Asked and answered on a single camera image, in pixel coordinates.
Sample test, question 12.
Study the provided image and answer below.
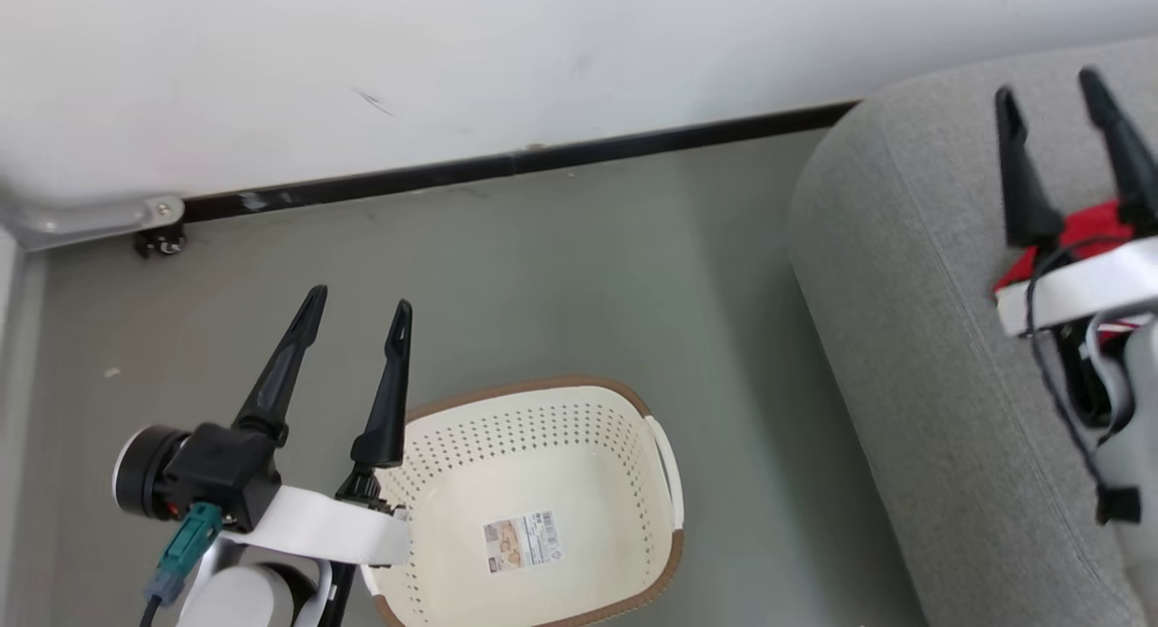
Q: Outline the grey plastic base bracket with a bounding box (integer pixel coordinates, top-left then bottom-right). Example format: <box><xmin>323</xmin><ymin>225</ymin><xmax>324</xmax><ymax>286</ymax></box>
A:
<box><xmin>0</xmin><ymin>195</ymin><xmax>186</xmax><ymax>252</ymax></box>

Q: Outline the small black caster wheel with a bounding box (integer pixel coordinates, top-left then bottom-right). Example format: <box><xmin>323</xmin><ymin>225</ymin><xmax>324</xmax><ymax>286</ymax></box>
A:
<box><xmin>134</xmin><ymin>224</ymin><xmax>188</xmax><ymax>259</ymax></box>

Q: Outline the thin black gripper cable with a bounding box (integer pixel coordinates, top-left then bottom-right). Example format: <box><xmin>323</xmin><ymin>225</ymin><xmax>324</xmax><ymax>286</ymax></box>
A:
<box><xmin>1027</xmin><ymin>238</ymin><xmax>1143</xmax><ymax>527</ymax></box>

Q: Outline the teal connector cable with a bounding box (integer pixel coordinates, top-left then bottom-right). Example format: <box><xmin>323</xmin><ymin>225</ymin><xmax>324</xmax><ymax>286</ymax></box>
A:
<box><xmin>138</xmin><ymin>502</ymin><xmax>224</xmax><ymax>627</ymax></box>

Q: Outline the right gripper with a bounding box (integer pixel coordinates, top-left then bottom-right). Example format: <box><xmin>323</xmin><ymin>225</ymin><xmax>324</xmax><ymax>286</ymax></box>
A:
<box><xmin>994</xmin><ymin>66</ymin><xmax>1158</xmax><ymax>338</ymax></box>

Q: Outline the paper label sticker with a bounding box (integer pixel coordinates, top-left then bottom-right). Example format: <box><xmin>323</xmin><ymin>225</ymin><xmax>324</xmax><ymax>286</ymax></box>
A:
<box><xmin>482</xmin><ymin>510</ymin><xmax>564</xmax><ymax>574</ymax></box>

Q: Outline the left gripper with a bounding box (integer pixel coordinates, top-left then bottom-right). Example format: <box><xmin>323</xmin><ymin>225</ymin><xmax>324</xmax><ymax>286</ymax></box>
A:
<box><xmin>217</xmin><ymin>285</ymin><xmax>413</xmax><ymax>570</ymax></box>

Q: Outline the black baseboard strip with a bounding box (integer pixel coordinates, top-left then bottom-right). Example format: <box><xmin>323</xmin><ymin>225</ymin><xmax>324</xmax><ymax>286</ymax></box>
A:
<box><xmin>181</xmin><ymin>100</ymin><xmax>860</xmax><ymax>225</ymax></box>

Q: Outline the grey fabric sofa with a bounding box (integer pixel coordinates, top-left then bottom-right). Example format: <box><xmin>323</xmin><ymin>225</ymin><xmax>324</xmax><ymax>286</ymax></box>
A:
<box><xmin>787</xmin><ymin>37</ymin><xmax>1158</xmax><ymax>627</ymax></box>

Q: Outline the cream perforated laundry basket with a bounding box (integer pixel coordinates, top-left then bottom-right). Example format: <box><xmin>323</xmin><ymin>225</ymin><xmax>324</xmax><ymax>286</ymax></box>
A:
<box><xmin>362</xmin><ymin>376</ymin><xmax>686</xmax><ymax>627</ymax></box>

